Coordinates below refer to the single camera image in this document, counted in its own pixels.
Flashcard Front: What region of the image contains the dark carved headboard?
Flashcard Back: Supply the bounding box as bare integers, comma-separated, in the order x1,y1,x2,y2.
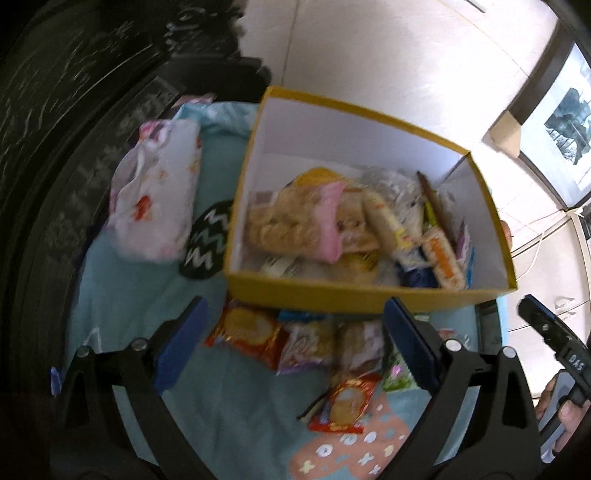
0,0,273,398

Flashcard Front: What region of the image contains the yellow cardboard box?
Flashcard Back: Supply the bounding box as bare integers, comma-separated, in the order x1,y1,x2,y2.
223,85,518,315

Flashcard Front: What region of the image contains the person's right hand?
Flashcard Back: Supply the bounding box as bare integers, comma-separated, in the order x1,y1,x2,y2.
536,379,591,444

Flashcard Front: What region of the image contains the purple cartoon snack packet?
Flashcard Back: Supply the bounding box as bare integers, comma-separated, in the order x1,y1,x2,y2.
277,318,338,376

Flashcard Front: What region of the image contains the red cookie packet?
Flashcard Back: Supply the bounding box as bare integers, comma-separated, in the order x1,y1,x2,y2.
204,305,284,370

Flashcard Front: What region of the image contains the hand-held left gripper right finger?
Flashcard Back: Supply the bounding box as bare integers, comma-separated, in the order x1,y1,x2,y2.
383,296,543,480

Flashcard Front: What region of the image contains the white floral plastic bag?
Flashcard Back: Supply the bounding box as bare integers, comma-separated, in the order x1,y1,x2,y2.
105,119,204,264

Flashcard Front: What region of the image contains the framed wall picture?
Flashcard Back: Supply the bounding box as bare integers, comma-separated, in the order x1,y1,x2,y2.
508,21,591,213

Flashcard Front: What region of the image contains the red and orange biscuit packet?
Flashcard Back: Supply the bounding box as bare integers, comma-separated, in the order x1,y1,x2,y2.
307,373,383,435

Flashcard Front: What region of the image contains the green and white snack packet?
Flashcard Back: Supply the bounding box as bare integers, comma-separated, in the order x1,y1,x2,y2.
381,351,419,393

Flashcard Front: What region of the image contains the clear plastic snack packet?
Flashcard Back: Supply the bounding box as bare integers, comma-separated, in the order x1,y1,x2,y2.
360,168,423,217

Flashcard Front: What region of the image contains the light blue printed blanket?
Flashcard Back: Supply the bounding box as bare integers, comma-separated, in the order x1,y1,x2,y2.
51,95,509,480

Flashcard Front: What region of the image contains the blue snack packet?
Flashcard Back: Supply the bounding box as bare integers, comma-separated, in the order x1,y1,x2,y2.
397,263,439,289

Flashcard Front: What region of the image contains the large yellow snack bag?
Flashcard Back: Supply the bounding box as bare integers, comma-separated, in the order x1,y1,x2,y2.
256,167,393,284

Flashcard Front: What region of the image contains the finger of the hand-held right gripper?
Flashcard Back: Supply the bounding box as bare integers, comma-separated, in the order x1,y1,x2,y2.
517,294,588,366

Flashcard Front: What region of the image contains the brown bread packet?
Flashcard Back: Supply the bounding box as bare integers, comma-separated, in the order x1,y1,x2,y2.
335,320,386,370

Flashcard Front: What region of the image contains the black smartphone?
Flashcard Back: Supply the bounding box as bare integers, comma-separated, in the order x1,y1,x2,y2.
478,300,499,335

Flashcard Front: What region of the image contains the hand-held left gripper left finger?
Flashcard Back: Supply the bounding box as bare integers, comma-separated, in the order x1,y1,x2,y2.
48,295,218,480

